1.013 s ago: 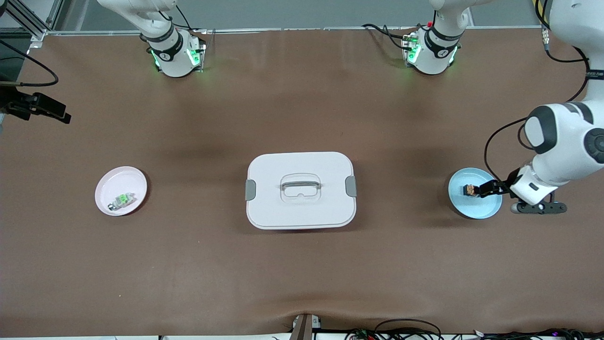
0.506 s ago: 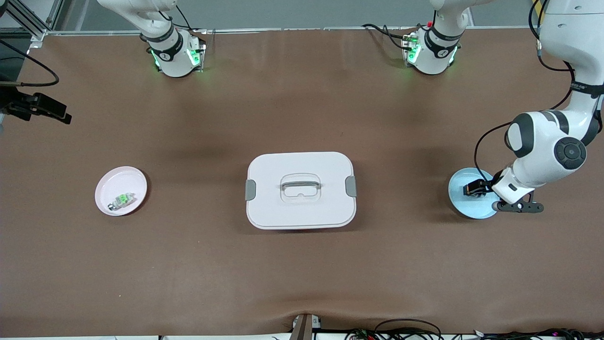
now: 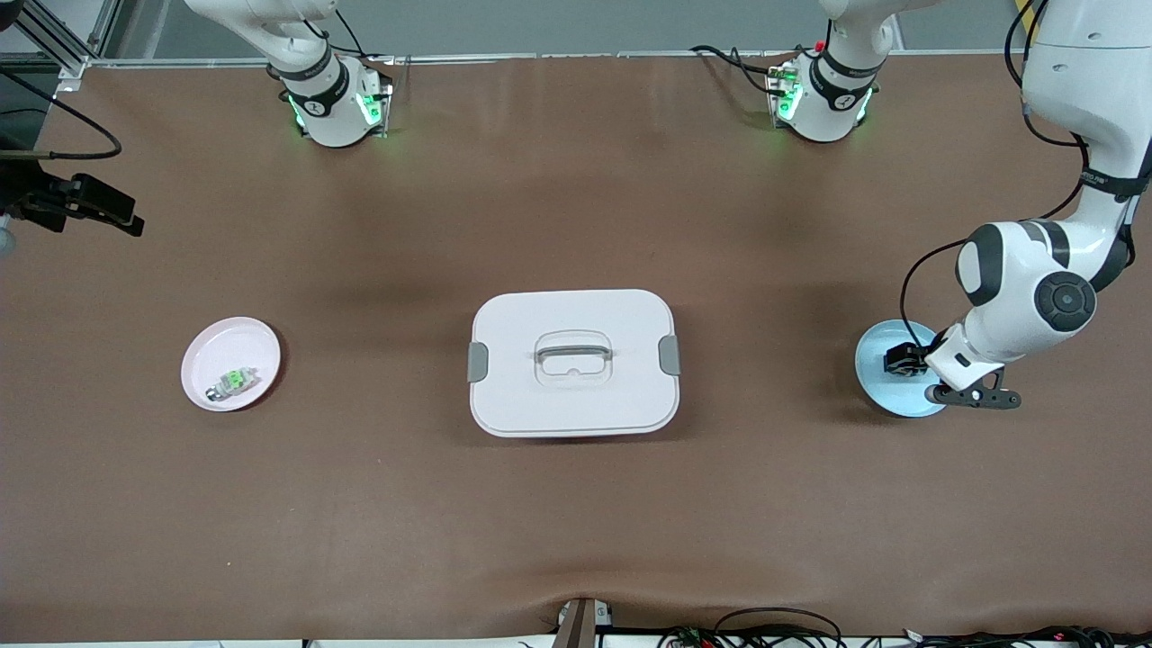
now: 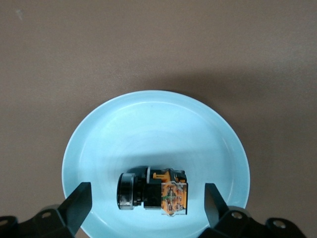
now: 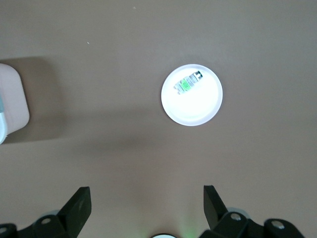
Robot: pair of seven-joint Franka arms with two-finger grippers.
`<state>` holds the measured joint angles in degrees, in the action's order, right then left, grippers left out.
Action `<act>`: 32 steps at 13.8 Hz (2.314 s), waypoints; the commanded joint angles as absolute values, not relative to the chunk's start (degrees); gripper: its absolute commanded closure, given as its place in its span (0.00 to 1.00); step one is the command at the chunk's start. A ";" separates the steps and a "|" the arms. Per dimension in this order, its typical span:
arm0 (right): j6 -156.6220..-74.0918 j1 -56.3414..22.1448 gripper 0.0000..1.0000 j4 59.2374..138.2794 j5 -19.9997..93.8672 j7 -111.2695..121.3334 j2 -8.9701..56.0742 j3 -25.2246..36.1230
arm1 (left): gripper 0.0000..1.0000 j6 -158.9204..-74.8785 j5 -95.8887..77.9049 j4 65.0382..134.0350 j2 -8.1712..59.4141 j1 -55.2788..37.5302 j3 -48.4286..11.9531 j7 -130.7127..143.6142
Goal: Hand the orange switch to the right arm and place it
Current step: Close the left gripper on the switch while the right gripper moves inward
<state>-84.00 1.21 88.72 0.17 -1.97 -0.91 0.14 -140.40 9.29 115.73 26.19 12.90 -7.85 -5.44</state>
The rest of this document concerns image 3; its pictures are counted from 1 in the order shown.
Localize light blue round plate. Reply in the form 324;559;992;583
854;319;950;419

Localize pink round plate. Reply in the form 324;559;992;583
181;316;283;413

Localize white lidded box, grey latches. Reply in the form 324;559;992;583
466;288;682;439

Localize brown table mat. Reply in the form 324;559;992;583
0;49;1152;644

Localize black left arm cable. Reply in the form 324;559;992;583
899;0;1095;352

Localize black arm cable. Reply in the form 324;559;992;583
899;0;1095;352
0;70;123;163

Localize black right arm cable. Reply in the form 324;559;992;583
0;70;123;163

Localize green switch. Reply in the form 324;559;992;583
205;364;263;402

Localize black looped cable bundle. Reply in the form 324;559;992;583
657;607;847;648

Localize black base cable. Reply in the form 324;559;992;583
331;7;397;66
690;43;789;98

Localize brown camera mount bracket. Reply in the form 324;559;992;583
553;597;616;648

